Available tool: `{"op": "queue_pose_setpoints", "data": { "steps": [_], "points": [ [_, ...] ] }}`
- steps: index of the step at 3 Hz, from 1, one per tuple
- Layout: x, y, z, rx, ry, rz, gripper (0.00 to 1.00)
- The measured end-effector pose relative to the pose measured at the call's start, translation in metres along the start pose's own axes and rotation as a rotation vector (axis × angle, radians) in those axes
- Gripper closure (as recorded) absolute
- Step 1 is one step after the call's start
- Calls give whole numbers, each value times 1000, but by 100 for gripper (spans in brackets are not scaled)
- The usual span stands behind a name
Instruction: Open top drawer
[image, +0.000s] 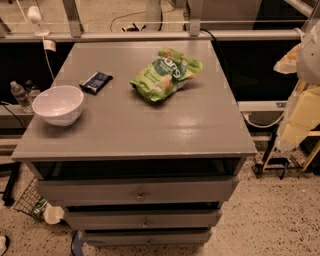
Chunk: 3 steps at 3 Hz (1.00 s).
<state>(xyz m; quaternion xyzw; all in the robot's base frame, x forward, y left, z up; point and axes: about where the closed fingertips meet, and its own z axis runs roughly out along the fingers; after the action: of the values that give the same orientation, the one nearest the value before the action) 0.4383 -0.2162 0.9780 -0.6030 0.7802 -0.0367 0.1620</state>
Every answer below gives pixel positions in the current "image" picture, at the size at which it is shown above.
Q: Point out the grey drawer cabinet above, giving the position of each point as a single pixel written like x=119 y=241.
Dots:
x=197 y=132

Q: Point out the green can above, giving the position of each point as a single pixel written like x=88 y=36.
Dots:
x=39 y=207

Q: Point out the grey top drawer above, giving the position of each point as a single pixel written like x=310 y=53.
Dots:
x=138 y=191

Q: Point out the grey bottom drawer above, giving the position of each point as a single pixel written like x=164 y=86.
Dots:
x=155 y=237

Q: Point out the white shoe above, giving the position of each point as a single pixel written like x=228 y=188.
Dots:
x=4 y=241

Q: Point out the black wire basket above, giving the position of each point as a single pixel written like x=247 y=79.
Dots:
x=28 y=199

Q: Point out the white bowl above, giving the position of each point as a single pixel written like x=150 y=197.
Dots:
x=60 y=106

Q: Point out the metal railing frame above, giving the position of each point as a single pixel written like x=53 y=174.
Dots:
x=139 y=20

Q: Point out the dark plastic bottle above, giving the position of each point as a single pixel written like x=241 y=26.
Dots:
x=32 y=90

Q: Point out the white webcam on stand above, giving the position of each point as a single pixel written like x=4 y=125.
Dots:
x=35 y=17

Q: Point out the clear plastic water bottle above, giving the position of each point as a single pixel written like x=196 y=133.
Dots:
x=21 y=96

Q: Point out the grey middle drawer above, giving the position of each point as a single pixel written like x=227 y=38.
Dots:
x=151 y=219

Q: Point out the grey drawer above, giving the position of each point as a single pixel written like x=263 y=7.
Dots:
x=138 y=191
x=155 y=237
x=151 y=219

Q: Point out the white paper cup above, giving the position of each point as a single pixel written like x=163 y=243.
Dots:
x=53 y=214

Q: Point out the green chip bag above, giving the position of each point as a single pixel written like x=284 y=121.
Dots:
x=169 y=72

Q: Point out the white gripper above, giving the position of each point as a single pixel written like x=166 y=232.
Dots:
x=310 y=61

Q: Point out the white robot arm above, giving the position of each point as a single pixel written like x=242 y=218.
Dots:
x=308 y=59

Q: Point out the dark blue snack packet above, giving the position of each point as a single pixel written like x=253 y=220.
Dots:
x=95 y=83

